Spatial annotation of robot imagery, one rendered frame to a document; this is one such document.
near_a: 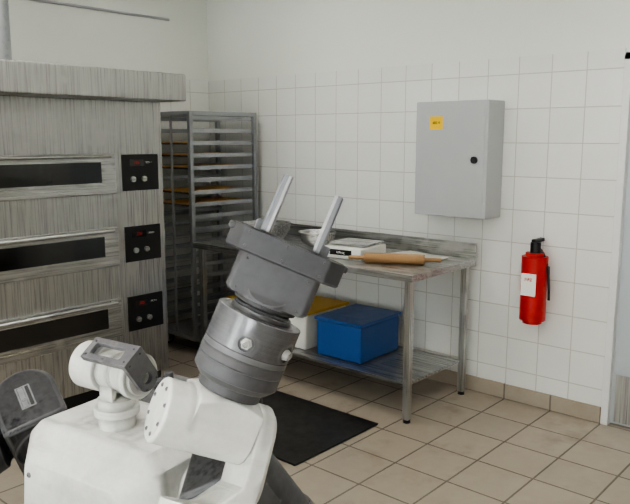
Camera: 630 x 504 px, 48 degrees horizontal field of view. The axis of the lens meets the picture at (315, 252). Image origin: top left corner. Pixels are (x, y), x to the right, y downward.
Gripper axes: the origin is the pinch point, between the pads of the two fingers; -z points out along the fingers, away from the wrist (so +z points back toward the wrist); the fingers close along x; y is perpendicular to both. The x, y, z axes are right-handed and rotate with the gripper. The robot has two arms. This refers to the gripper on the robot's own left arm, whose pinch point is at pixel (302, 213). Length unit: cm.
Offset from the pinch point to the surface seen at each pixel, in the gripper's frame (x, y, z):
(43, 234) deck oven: 141, 322, 65
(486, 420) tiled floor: -132, 343, 68
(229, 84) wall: 117, 515, -77
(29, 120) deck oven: 168, 312, 9
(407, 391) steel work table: -81, 334, 69
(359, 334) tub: -47, 368, 53
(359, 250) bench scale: -26, 367, 5
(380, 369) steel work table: -66, 362, 67
